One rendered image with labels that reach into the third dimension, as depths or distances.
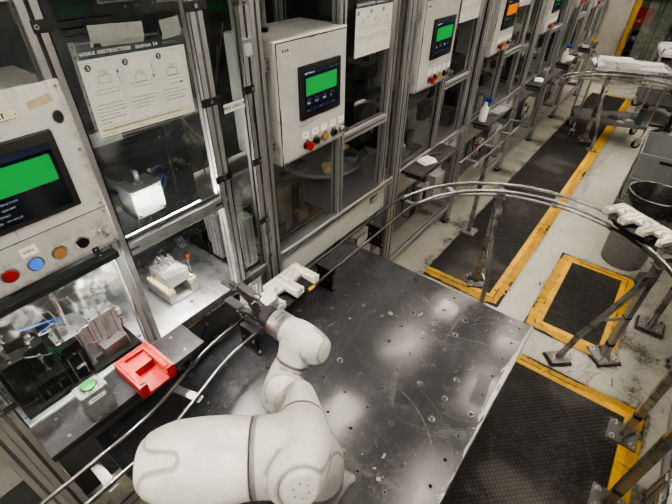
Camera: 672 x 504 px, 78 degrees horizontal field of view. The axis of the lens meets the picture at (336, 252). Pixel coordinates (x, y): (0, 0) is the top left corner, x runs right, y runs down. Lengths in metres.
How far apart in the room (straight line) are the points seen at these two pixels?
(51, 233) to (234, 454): 0.80
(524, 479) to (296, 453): 1.86
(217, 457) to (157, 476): 0.09
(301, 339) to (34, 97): 0.88
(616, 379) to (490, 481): 1.10
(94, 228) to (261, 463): 0.85
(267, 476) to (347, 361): 1.12
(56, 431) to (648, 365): 3.07
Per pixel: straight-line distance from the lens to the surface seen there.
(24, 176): 1.21
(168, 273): 1.77
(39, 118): 1.21
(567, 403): 2.82
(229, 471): 0.75
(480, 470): 2.43
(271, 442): 0.74
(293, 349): 1.26
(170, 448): 0.77
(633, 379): 3.16
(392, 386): 1.75
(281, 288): 1.84
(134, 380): 1.53
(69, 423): 1.60
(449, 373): 1.84
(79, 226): 1.33
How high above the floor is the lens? 2.12
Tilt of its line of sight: 38 degrees down
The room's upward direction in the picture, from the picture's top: 1 degrees clockwise
